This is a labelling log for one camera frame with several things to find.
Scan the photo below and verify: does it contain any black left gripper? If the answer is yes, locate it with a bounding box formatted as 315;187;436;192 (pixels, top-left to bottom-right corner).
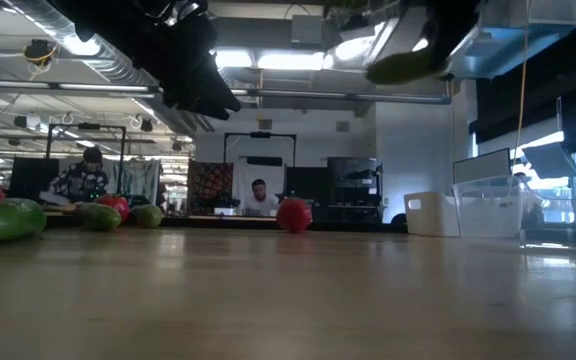
50;0;242;121

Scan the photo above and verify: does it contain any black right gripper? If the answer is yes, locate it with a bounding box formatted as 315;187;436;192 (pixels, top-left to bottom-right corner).
425;0;482;73

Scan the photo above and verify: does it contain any green cucumber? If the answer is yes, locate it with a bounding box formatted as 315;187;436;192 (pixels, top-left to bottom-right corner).
0;197;48;245
366;48;438;85
78;202;123;232

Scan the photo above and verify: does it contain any small green lime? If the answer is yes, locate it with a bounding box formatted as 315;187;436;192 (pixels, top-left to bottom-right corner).
131;203;165;229

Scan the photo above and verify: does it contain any white backdrop cloth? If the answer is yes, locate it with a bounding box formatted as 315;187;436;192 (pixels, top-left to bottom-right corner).
232;155;288;211

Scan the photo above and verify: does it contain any ceiling light panel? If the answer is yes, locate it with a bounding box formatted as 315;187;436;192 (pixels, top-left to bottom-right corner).
212;47;334;72

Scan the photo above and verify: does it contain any pale hanging cloth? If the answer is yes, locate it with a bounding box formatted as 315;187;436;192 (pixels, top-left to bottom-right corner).
57;156;163;217

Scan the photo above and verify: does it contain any grey horizontal ceiling pipe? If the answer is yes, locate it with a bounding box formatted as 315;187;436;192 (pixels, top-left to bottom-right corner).
0;78;453;106

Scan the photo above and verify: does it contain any person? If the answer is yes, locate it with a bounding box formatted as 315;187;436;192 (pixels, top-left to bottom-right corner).
47;146;110;204
244;178;282;217

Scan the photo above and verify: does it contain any grey ceiling box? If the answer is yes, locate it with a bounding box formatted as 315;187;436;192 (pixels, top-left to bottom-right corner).
290;13;325;47

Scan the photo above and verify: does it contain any grey partition panel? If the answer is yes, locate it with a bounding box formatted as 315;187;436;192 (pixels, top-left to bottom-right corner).
451;147;513;185

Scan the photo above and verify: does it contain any black screen panel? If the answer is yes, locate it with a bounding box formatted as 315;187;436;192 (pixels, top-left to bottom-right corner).
284;165;330;214

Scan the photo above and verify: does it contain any grey tilted monitor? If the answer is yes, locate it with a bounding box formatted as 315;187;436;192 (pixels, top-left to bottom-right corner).
521;141;576;180

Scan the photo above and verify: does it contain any black shelf rack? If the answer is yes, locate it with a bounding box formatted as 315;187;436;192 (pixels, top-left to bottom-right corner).
325;156;385;224

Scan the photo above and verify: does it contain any clear plastic container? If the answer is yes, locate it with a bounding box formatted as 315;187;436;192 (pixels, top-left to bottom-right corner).
451;172;576;251

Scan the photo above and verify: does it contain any white plastic basket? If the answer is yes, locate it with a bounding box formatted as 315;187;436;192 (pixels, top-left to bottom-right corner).
403;191;462;238

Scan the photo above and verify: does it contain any black monitor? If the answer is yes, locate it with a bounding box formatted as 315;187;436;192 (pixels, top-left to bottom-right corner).
7;156;61;202

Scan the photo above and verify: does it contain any black rig frame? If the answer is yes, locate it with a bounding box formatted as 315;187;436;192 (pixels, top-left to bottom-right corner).
45;122;128;201
222;130;298;169

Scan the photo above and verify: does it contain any patterned wall tapestry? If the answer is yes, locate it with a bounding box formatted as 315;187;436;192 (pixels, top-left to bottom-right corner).
186;159;235;215

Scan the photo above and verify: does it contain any yellow hanging cable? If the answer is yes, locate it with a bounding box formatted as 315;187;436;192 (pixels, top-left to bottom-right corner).
513;0;532;164

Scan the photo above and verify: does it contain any black table frame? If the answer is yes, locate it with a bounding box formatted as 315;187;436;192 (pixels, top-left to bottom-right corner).
42;212;409;234

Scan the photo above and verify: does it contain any yellow black cable reel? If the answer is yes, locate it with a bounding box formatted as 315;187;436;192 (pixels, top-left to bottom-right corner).
22;38;59;70

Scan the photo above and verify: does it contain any large silver ventilation duct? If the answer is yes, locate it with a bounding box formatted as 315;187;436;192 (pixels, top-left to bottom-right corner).
0;0;162;89

